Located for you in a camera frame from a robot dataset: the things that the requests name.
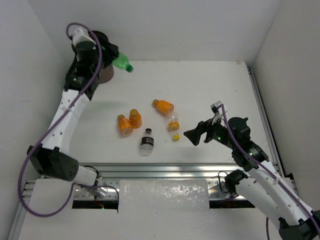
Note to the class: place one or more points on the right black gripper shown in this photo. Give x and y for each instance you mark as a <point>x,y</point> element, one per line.
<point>194,135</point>

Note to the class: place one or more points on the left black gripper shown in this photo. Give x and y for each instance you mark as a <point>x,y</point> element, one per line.
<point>110,53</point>

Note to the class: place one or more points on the green plastic bottle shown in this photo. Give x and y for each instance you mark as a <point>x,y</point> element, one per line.
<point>122,62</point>

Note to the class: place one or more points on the clear bottle yellow cap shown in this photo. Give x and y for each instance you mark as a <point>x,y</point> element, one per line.
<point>173,126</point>

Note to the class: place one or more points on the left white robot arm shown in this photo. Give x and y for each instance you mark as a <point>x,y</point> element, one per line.
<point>50,156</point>

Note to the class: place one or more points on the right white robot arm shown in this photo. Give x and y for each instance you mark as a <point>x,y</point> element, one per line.
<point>258,181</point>

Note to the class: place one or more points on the brown plastic waste bin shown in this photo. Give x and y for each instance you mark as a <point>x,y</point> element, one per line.
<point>106,72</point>

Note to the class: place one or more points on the orange bottle far centre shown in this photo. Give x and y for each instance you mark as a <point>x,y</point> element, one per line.
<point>163,106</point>

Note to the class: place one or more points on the orange bottle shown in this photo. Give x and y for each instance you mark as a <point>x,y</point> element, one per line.
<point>163,106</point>
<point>124,125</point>
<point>135,118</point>

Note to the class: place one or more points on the clear bottle black label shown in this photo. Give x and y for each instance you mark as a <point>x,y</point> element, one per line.
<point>147,143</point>

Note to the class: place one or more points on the orange bottle left inner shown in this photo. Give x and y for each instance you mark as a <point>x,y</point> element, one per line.
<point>135,118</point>

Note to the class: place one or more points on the orange bottle left outer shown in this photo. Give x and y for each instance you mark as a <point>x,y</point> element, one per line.
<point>124,125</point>

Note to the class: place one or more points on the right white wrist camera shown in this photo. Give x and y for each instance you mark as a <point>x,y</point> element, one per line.
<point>217,111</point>

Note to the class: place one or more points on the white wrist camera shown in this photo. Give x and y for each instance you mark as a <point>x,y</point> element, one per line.
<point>81,35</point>
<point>217,111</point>

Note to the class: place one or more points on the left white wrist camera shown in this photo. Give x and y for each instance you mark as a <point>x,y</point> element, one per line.
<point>81,35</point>

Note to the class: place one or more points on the aluminium front rail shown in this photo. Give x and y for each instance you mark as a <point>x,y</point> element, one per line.
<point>161,170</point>

